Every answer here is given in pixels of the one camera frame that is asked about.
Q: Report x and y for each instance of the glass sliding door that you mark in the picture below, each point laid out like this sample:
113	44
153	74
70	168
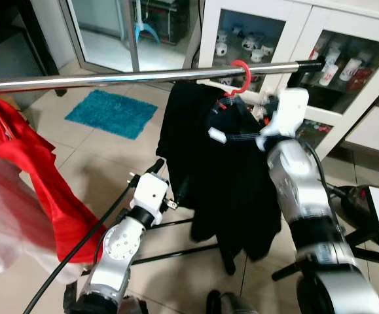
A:
133	39

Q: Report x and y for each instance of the plain red shirt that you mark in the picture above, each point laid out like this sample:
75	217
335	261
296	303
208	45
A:
25	163

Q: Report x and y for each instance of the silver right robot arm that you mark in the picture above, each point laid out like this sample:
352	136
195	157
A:
307	216

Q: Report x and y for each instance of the black clothes rack base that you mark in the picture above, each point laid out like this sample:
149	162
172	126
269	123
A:
227	261

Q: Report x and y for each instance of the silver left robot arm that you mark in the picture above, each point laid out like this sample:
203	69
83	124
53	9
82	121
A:
114	255

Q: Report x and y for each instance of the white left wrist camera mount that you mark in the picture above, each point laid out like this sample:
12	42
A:
151	196

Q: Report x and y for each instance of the grey robot foot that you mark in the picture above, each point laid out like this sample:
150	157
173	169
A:
133	306
228	304

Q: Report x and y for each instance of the black shirt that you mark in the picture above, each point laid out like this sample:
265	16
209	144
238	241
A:
202	183

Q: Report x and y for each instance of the black metal shelf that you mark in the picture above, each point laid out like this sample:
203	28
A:
6	39

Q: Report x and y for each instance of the grey robot left foot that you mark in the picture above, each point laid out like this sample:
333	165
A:
133	306

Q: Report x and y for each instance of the red plastic hanger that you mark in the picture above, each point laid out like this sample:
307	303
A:
245	75

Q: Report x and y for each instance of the white glass-door cabinet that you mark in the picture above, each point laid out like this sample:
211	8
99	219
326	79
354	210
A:
302	26

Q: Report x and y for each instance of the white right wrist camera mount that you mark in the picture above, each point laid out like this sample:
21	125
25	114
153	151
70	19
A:
290	108

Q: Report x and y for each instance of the grey robot right foot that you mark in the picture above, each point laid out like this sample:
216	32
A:
228	304

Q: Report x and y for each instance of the steel clothes rail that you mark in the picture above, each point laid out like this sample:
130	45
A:
110	77

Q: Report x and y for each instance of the black pink vacuum cleaner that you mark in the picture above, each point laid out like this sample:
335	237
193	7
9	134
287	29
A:
353	206

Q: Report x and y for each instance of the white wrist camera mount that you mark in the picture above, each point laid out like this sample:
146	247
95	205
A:
151	196
290	108

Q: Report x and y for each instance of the teal floor mat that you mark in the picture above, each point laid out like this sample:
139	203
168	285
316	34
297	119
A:
110	114

